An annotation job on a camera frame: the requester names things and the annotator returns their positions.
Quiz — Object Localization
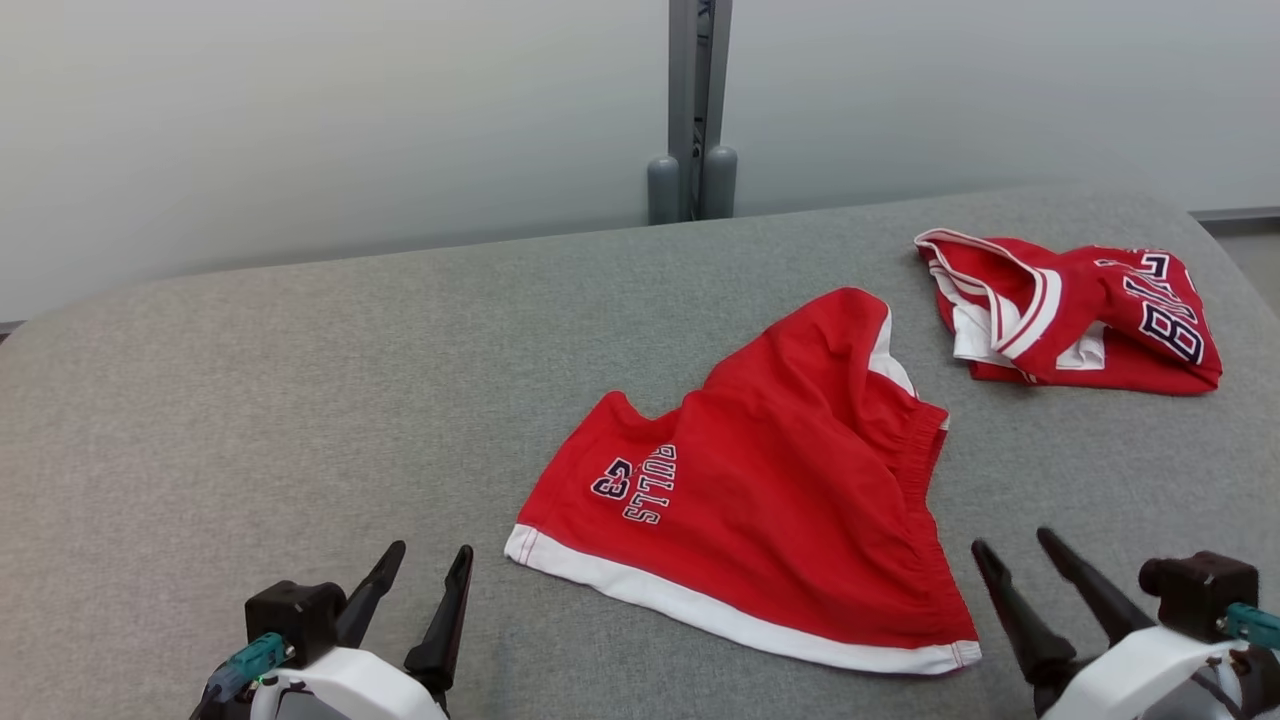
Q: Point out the red Bulls shorts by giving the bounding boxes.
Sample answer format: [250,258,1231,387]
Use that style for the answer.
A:
[503,287,983,676]

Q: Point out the teal camera connector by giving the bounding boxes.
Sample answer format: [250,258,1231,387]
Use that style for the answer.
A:
[1215,602,1280,651]
[205,632,296,706]

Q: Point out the grey cylindrical post cap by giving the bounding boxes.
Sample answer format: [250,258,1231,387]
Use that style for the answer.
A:
[647,153,683,226]
[700,145,739,221]

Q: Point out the teal left camera connector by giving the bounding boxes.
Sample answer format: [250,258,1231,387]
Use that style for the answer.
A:
[205,632,296,706]

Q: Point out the teal right camera connector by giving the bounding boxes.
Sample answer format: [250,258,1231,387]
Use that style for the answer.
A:
[1215,602,1280,651]

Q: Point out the grey partition post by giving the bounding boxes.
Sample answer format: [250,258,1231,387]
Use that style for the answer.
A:
[668,0,734,223]

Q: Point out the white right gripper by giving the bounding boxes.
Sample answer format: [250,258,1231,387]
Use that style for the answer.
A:
[970,527,1251,720]

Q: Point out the red Bulls jersey top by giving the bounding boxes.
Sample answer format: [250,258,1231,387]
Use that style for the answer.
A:
[913,228,1224,396]

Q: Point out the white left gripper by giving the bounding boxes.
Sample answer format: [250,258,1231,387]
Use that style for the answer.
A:
[250,540,475,720]

